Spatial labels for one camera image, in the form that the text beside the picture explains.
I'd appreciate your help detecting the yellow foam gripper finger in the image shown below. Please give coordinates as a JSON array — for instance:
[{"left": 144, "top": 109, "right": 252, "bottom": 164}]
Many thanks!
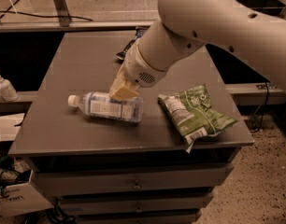
[{"left": 109, "top": 65, "right": 140, "bottom": 101}]

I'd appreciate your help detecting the drawer knob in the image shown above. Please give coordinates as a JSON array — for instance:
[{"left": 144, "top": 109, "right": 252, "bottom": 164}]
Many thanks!
[
  {"left": 133, "top": 181, "right": 141, "bottom": 190},
  {"left": 136, "top": 205, "right": 143, "bottom": 213}
]

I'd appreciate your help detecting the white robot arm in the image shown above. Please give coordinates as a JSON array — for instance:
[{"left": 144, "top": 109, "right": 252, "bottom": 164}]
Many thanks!
[{"left": 109, "top": 0, "right": 286, "bottom": 101}]

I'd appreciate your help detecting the green chip bag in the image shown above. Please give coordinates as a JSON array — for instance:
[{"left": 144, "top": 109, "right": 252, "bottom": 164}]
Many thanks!
[{"left": 158, "top": 84, "right": 238, "bottom": 153}]

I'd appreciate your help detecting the white pump dispenser bottle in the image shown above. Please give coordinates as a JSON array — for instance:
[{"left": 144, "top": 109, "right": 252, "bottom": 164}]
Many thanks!
[{"left": 0, "top": 75, "right": 19, "bottom": 102}]

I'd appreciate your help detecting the blue plastic water bottle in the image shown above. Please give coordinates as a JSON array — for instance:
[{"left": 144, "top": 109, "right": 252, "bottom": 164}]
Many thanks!
[{"left": 67, "top": 91, "right": 143, "bottom": 123}]

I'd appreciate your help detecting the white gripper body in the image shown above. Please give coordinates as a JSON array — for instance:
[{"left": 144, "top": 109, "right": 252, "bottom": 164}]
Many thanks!
[{"left": 123, "top": 39, "right": 167, "bottom": 88}]

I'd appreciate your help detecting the white paper sheet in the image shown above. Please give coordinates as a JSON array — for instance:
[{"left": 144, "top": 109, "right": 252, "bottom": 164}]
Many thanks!
[{"left": 0, "top": 113, "right": 24, "bottom": 142}]

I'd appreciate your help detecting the grey drawer cabinet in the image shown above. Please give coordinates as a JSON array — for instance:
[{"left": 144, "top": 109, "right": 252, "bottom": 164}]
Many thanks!
[{"left": 9, "top": 31, "right": 253, "bottom": 224}]

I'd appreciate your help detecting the blue chip bag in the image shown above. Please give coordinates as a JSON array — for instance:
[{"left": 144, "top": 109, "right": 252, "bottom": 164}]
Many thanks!
[{"left": 116, "top": 26, "right": 148, "bottom": 61}]

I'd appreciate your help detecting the metal frame rail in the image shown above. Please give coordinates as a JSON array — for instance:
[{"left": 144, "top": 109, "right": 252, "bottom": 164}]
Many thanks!
[{"left": 0, "top": 0, "right": 286, "bottom": 39}]

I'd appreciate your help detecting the white cardboard box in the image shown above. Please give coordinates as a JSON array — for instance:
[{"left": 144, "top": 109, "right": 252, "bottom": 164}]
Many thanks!
[{"left": 0, "top": 172, "right": 53, "bottom": 217}]

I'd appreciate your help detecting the black cable on floor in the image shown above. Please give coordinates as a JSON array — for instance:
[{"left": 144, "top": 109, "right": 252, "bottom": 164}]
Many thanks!
[{"left": 0, "top": 0, "right": 94, "bottom": 22}]

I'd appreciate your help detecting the top drawer knob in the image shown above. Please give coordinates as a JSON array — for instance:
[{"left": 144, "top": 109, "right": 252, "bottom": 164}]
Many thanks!
[{"left": 133, "top": 181, "right": 141, "bottom": 190}]

